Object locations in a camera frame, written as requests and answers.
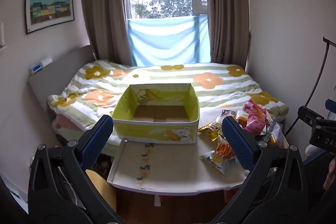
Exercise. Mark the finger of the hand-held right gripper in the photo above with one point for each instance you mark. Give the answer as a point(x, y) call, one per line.
point(331, 105)
point(311, 116)

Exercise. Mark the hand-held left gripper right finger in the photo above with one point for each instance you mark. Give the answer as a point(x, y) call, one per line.
point(239, 142)

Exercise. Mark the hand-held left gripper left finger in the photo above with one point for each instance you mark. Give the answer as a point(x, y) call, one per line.
point(97, 140)

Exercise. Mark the light blue snack packet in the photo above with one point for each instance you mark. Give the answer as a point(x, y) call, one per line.
point(218, 158)

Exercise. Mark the pink striped snack packet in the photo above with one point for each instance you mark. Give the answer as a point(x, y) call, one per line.
point(256, 116)

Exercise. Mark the gold snack packet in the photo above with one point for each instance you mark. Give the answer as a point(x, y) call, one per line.
point(210, 130)

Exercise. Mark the clear white snack bag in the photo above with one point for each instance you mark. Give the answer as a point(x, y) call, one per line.
point(275, 132)

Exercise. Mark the yellow green cardboard box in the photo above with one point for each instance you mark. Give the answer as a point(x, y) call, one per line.
point(155, 132)

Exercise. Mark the person's right hand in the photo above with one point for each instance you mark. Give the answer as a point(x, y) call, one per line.
point(331, 174)

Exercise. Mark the pink bed sheet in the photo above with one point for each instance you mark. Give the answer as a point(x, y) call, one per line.
point(69, 123)

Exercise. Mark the yellow wooden stool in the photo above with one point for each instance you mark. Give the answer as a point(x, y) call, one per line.
point(101, 187)

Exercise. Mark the striped floral blanket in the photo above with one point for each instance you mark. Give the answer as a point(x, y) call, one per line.
point(223, 92)

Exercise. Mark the white folding tray table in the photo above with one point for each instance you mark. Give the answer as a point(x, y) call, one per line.
point(173, 163)

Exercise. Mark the grey bed headboard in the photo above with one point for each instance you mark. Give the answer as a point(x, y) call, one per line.
point(52, 79)

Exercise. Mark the white blue lint roller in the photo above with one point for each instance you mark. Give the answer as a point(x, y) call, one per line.
point(46, 61)

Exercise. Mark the light blue cloth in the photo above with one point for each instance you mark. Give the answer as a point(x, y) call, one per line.
point(168, 40)

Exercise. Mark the framed townscape picture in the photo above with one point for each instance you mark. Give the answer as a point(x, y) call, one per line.
point(50, 7)

